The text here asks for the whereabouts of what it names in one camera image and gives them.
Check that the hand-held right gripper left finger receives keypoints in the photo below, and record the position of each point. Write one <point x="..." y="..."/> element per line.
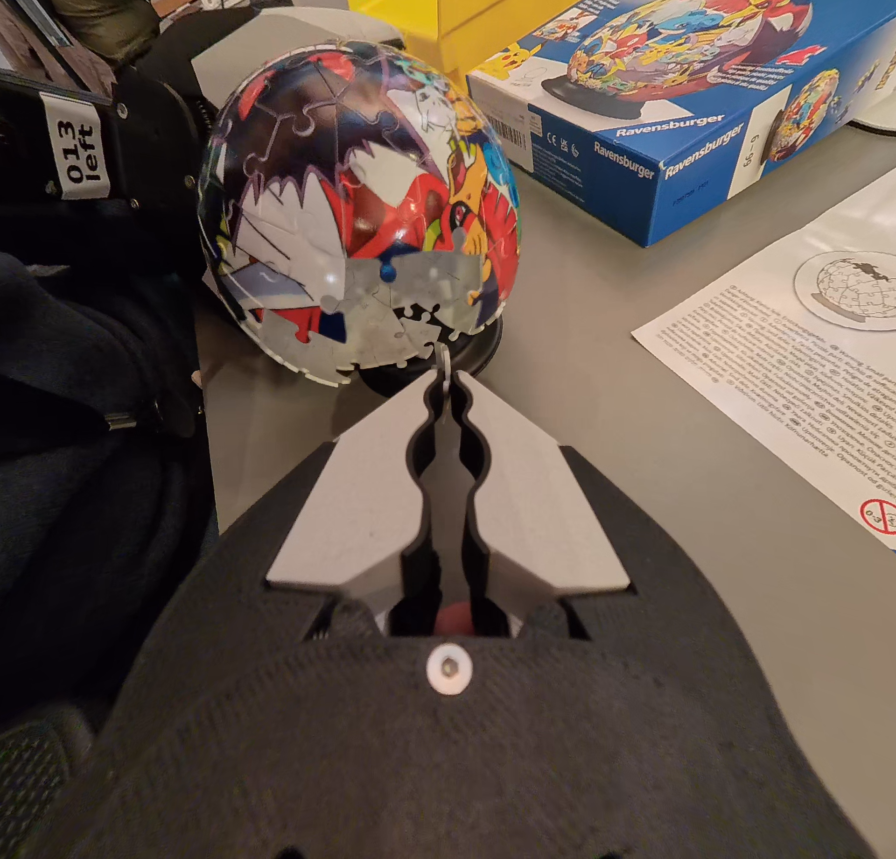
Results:
<point x="350" y="509"/>

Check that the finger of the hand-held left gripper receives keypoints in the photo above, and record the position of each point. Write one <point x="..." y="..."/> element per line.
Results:
<point x="294" y="26"/>
<point x="218" y="290"/>

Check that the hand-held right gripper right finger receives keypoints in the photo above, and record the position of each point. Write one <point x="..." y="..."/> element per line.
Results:
<point x="553" y="516"/>

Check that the colourful puzzle ball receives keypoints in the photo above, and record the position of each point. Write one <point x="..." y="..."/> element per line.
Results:
<point x="350" y="173"/>

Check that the large yellow plastic bin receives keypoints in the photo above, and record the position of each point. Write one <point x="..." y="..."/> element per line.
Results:
<point x="455" y="4"/>

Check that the white puzzle piece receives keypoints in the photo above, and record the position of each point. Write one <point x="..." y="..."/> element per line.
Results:
<point x="444" y="362"/>

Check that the black ball stand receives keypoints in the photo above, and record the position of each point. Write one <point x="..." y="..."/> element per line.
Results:
<point x="469" y="362"/>

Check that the blue puzzle box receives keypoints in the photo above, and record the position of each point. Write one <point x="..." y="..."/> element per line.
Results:
<point x="700" y="138"/>

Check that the white instruction sheet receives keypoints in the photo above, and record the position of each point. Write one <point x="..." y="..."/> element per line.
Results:
<point x="770" y="383"/>

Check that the white metal stand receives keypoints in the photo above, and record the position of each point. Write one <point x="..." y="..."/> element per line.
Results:
<point x="875" y="103"/>

